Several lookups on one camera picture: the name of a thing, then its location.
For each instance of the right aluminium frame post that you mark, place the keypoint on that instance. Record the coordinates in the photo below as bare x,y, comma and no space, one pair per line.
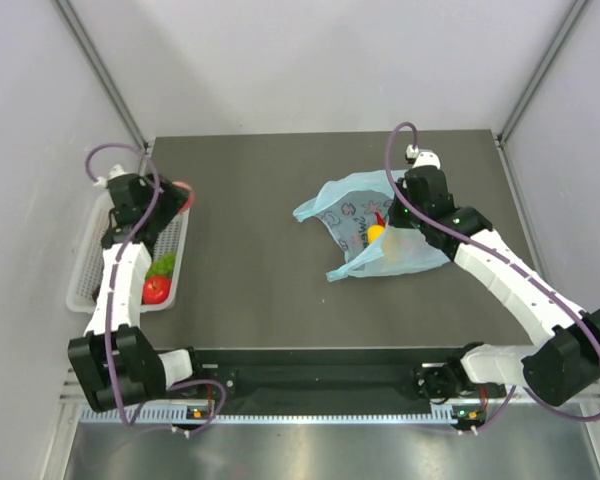
575,13

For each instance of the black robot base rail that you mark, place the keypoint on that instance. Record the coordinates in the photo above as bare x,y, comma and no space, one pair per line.
337,380

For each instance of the red fake apple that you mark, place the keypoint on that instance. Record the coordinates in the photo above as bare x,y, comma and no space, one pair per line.
156,290

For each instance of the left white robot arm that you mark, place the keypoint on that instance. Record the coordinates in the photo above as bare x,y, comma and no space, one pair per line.
114,362

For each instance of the light blue plastic bag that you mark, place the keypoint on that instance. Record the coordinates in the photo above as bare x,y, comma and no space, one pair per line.
355,210

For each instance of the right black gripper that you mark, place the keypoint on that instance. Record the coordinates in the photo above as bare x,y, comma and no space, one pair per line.
395,218

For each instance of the grey slotted cable duct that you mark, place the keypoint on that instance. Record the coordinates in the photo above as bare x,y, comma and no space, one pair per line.
197,413

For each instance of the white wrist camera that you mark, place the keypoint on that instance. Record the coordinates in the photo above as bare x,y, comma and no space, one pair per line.
417,157
116,171

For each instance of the pink fake peach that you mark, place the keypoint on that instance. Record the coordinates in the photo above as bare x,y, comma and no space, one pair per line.
185,187

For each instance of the yellow fake mango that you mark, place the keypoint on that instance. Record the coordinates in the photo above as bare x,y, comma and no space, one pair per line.
374,232

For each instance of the left aluminium frame post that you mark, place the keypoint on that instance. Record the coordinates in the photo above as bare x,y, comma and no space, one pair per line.
71,19

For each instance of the aluminium frame post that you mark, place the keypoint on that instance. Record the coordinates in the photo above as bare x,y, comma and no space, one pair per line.
575,13
71,19

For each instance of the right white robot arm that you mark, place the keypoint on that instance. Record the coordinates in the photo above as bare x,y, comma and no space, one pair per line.
563,357

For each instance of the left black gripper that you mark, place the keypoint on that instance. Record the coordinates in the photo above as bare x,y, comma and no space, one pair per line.
174,198

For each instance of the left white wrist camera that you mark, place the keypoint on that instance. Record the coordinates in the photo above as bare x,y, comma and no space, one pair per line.
116,171

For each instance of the red fake chili pepper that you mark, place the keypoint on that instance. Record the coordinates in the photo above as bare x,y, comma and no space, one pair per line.
380,220

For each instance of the white perforated plastic basket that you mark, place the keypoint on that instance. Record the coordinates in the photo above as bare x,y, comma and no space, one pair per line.
88,267

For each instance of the green fake grapes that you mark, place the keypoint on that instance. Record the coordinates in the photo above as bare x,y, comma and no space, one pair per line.
163,266

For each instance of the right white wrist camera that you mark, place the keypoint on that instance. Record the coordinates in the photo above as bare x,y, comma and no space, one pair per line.
417,157

